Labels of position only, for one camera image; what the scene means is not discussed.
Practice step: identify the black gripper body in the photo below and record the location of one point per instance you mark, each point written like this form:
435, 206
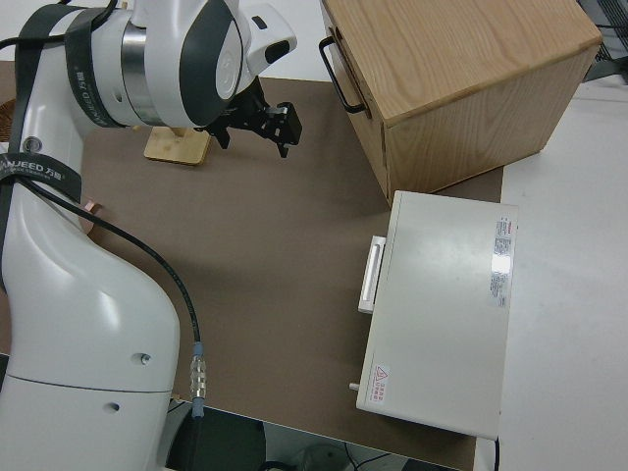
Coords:
250, 115

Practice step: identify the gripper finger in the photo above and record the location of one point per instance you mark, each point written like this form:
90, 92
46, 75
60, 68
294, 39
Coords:
223, 136
289, 130

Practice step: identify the pink mug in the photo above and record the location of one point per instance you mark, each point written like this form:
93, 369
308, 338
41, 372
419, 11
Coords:
87, 226

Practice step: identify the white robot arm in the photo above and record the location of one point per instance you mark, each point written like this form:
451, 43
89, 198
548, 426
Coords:
73, 304

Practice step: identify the wooden mug tree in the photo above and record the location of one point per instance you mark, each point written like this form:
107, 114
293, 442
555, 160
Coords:
176, 149

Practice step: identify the brown table mat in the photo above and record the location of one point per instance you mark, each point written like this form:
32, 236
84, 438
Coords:
275, 221

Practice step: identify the large wooden box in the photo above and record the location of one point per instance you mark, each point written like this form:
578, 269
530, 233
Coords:
466, 59

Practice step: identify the brown wicker tray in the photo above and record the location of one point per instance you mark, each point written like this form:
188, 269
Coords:
6, 122

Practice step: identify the white toaster oven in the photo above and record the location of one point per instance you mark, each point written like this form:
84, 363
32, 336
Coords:
441, 319

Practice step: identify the grey metal pedestal foot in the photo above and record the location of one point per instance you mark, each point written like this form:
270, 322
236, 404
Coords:
319, 458

